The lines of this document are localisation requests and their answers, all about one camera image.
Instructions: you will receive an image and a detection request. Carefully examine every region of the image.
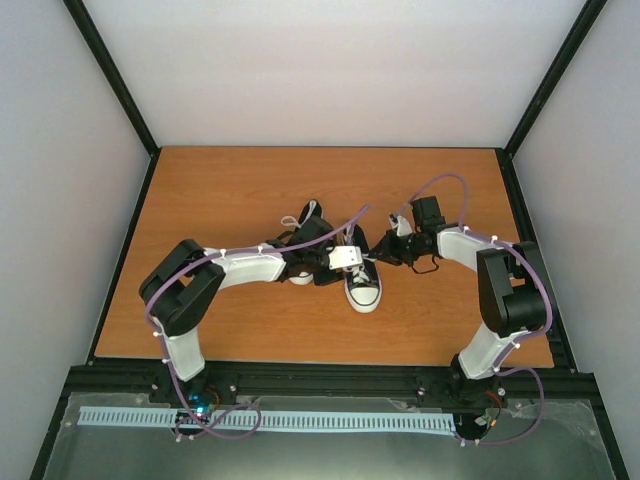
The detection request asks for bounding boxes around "white shoelace of sneaker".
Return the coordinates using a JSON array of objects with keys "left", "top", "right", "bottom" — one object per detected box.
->
[
  {"left": 280, "top": 216, "right": 300, "bottom": 227},
  {"left": 345, "top": 265, "right": 371, "bottom": 291}
]

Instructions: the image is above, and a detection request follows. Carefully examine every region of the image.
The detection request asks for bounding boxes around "black sneaker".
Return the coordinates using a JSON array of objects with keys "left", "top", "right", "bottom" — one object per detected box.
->
[
  {"left": 279, "top": 199, "right": 326, "bottom": 287},
  {"left": 343, "top": 224, "right": 382, "bottom": 314}
]

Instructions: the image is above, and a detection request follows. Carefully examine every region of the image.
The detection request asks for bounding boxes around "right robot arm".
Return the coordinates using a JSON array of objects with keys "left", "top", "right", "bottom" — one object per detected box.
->
[{"left": 371, "top": 196, "right": 555, "bottom": 404}]

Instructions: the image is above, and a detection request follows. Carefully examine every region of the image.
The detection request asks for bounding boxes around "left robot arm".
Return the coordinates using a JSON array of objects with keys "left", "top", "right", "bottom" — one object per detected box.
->
[{"left": 139, "top": 217, "right": 362, "bottom": 403}]

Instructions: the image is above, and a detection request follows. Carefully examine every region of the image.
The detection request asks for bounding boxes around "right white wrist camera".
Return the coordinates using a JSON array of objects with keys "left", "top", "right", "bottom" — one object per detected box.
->
[{"left": 389, "top": 213, "right": 413, "bottom": 237}]

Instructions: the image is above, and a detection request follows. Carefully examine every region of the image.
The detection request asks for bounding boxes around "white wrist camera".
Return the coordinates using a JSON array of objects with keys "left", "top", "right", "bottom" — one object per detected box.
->
[
  {"left": 328, "top": 245, "right": 363, "bottom": 270},
  {"left": 389, "top": 213, "right": 413, "bottom": 237}
]

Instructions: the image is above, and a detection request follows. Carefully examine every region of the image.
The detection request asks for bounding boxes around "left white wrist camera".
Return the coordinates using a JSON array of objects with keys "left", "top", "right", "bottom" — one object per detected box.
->
[{"left": 328, "top": 245, "right": 363, "bottom": 270}]

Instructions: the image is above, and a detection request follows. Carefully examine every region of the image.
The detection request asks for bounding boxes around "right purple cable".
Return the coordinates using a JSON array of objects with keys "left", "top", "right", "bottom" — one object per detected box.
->
[{"left": 402, "top": 172, "right": 554, "bottom": 447}]

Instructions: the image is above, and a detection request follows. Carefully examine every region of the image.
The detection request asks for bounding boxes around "purple cable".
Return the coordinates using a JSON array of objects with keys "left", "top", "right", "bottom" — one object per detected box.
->
[
  {"left": 402, "top": 172, "right": 554, "bottom": 447},
  {"left": 143, "top": 203, "right": 372, "bottom": 442}
]

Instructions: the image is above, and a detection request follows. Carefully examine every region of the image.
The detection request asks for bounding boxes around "white slotted cable duct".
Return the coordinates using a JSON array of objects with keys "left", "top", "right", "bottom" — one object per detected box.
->
[{"left": 77, "top": 406, "right": 455, "bottom": 436}]

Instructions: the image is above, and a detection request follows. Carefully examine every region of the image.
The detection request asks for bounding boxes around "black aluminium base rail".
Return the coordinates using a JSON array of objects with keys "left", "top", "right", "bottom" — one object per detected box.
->
[{"left": 62, "top": 362, "right": 602, "bottom": 410}]

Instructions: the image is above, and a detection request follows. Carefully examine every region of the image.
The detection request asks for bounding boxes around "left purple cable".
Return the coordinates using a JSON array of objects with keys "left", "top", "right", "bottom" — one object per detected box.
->
[{"left": 143, "top": 203, "right": 372, "bottom": 442}]

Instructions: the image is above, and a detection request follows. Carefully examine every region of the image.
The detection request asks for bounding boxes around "right black frame post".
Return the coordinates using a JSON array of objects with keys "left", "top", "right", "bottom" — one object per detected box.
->
[{"left": 503, "top": 0, "right": 609, "bottom": 157}]

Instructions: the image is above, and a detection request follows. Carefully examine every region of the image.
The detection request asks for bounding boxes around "black frame post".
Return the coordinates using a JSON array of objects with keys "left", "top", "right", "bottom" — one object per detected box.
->
[
  {"left": 62, "top": 0, "right": 162, "bottom": 157},
  {"left": 503, "top": 0, "right": 609, "bottom": 157}
]

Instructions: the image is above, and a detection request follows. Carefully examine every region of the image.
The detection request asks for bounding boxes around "left black frame post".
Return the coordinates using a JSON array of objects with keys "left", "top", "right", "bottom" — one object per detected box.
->
[{"left": 62, "top": 0, "right": 162, "bottom": 157}]

